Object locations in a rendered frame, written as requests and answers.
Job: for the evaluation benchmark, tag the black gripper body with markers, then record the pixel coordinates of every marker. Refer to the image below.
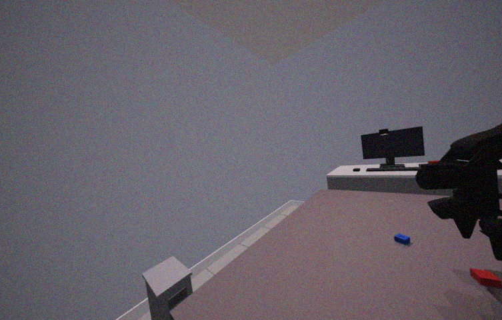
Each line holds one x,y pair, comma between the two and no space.
486,204

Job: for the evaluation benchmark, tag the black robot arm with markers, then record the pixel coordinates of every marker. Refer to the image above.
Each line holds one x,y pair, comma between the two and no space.
482,152

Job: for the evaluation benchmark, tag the red block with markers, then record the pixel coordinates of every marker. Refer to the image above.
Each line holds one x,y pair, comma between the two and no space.
486,278

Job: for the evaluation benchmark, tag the blue toy brick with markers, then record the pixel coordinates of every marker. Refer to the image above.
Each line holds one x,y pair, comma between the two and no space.
403,239

